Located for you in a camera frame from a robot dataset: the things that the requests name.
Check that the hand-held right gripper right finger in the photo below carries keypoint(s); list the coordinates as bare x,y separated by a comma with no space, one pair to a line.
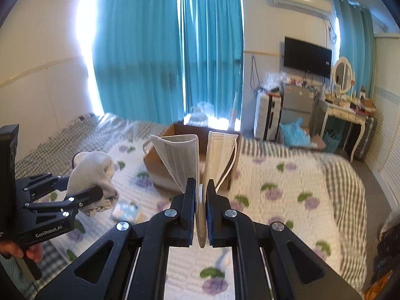
211,197

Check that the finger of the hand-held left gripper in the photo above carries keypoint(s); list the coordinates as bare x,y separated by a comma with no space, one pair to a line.
81,197
47,182

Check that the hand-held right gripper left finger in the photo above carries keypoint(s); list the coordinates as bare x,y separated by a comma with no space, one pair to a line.
190,193

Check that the white sock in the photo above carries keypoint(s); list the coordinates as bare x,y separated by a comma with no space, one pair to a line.
93,168

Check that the white face mask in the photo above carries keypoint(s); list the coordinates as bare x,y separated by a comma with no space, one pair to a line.
179,159

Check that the brown cardboard box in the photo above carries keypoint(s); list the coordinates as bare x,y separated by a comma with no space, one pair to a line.
156,168

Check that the person's left hand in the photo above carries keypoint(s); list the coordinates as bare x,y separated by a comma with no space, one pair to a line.
32,252

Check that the grey checked blanket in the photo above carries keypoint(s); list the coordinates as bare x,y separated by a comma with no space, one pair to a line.
56,150

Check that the light blue packet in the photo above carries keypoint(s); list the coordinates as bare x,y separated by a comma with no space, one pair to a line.
126,212

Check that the floral quilted bed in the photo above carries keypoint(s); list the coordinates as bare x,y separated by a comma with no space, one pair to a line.
281,193

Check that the clear plastic bag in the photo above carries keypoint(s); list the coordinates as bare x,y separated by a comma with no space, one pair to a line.
203,115

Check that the white suitcase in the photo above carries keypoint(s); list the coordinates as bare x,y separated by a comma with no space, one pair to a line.
265,115

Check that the blue plastic bag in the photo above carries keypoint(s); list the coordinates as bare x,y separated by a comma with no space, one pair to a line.
295,134

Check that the grey mini fridge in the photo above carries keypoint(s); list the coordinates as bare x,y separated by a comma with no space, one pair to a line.
297,103

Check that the clear plastic wrapping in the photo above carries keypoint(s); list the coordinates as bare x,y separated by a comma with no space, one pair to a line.
275,81

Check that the teal basket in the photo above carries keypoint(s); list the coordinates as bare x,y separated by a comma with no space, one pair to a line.
332,140

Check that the narrow teal curtain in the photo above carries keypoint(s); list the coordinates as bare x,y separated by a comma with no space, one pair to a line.
212,53

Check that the wide teal curtain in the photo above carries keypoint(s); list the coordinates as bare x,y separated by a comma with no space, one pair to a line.
137,53

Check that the white dressing table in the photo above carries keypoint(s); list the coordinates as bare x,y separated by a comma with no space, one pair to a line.
340,111

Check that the dark patterned suitcase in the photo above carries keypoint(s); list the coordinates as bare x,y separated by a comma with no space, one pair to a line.
367,137

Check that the black television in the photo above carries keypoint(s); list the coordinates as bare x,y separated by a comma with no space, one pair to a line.
307,56

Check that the white oval mirror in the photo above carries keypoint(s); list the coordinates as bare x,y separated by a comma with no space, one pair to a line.
343,75

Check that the dark bag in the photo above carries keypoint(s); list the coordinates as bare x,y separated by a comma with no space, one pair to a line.
389,243

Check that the white wardrobe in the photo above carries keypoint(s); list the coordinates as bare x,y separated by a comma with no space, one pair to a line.
386,100

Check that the teal curtain beside wardrobe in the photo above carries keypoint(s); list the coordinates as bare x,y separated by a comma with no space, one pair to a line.
353,37

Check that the white air conditioner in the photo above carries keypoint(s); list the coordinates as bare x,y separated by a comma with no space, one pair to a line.
300,1

